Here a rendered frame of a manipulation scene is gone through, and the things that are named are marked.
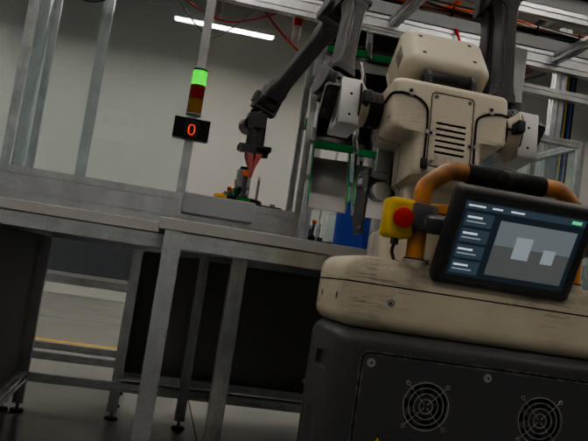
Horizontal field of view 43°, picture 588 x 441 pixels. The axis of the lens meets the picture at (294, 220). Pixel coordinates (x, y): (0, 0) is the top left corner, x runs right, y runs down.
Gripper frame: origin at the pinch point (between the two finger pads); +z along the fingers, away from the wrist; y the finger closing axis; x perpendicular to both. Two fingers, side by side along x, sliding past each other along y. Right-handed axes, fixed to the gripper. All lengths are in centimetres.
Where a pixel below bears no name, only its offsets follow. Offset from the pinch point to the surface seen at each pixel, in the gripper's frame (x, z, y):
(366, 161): -84, -28, -61
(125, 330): -129, 60, 31
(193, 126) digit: -21.1, -16.7, 18.4
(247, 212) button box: 12.4, 12.9, 1.1
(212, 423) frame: 11, 74, 3
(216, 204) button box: 12.3, 12.0, 10.3
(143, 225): 12.8, 21.1, 30.0
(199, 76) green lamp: -20.8, -33.9, 18.8
